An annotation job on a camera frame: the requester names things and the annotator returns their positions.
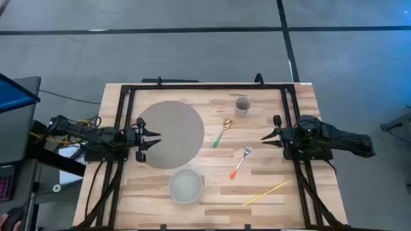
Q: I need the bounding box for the monitor with blue screen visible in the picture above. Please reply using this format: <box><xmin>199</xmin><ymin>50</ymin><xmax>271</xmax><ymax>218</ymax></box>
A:
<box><xmin>0</xmin><ymin>73</ymin><xmax>42</xmax><ymax>114</ymax></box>

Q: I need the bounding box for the black stand beam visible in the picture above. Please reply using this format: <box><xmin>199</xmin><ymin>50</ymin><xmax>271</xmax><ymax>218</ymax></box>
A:
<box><xmin>27</xmin><ymin>146</ymin><xmax>87</xmax><ymax>178</ymax></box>

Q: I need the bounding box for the person's hand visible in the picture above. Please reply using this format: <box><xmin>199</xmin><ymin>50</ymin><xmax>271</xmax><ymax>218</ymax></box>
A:
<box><xmin>0</xmin><ymin>214</ymin><xmax>14</xmax><ymax>231</ymax></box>

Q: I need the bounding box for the green-handled gold spoon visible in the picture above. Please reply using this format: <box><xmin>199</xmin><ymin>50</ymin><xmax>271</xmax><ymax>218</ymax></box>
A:
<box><xmin>212</xmin><ymin>119</ymin><xmax>233</xmax><ymax>149</ymax></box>

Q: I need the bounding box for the yellow chopstick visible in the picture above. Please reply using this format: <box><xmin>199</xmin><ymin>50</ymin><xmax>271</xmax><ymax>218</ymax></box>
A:
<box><xmin>241</xmin><ymin>180</ymin><xmax>292</xmax><ymax>207</ymax></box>

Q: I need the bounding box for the black keyboard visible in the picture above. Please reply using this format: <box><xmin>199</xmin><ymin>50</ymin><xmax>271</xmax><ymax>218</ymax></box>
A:
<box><xmin>0</xmin><ymin>164</ymin><xmax>17</xmax><ymax>203</ymax></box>

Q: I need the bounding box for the black aluminium table frame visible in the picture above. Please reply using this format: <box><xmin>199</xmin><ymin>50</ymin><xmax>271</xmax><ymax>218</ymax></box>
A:
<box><xmin>75</xmin><ymin>81</ymin><xmax>351</xmax><ymax>231</ymax></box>

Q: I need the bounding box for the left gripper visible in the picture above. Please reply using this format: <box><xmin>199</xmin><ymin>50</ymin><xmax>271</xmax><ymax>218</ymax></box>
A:
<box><xmin>123</xmin><ymin>117</ymin><xmax>162</xmax><ymax>163</ymax></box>

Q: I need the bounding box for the black flat bar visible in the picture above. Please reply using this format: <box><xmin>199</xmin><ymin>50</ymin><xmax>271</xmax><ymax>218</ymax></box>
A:
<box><xmin>141</xmin><ymin>76</ymin><xmax>200</xmax><ymax>85</ymax></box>

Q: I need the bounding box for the looped black floor cable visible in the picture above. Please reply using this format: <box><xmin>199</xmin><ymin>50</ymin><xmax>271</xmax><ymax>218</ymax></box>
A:
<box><xmin>393</xmin><ymin>130</ymin><xmax>411</xmax><ymax>144</ymax></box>

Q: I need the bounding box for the grey desk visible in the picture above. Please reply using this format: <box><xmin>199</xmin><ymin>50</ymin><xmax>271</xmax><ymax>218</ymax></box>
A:
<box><xmin>0</xmin><ymin>76</ymin><xmax>42</xmax><ymax>231</ymax></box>

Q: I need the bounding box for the thin black floor cable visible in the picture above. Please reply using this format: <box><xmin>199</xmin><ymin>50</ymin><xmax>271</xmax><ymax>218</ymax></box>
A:
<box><xmin>39</xmin><ymin>89</ymin><xmax>102</xmax><ymax>105</ymax></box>

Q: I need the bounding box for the grey ceramic cup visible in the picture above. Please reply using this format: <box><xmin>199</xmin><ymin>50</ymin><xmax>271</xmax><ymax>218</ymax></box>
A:
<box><xmin>234</xmin><ymin>96</ymin><xmax>252</xmax><ymax>118</ymax></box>

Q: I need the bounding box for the round grey placemat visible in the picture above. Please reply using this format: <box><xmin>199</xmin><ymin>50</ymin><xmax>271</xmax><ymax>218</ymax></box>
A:
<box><xmin>136</xmin><ymin>100</ymin><xmax>206</xmax><ymax>170</ymax></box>

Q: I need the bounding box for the yellow cable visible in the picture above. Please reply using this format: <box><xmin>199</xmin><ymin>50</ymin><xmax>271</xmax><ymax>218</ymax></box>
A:
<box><xmin>30</xmin><ymin>119</ymin><xmax>97</xmax><ymax>146</ymax></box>

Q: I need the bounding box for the grey stand leg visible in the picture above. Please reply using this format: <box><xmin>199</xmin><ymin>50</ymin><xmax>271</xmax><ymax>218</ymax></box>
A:
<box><xmin>380</xmin><ymin>108</ymin><xmax>411</xmax><ymax>133</ymax></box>

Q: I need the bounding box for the black computer mouse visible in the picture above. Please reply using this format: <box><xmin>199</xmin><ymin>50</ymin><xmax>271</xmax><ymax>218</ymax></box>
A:
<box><xmin>1</xmin><ymin>206</ymin><xmax>25</xmax><ymax>231</ymax></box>

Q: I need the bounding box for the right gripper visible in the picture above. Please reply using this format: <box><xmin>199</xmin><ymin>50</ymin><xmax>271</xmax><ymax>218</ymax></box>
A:
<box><xmin>260</xmin><ymin>114</ymin><xmax>300</xmax><ymax>150</ymax></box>

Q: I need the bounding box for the orange-handled silver fork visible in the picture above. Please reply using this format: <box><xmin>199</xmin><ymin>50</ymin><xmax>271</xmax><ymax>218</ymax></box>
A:
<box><xmin>229</xmin><ymin>144</ymin><xmax>254</xmax><ymax>180</ymax></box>

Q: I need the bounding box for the grey ceramic bowl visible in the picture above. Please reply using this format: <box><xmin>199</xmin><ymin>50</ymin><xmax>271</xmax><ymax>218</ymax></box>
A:
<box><xmin>168</xmin><ymin>169</ymin><xmax>204</xmax><ymax>205</ymax></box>

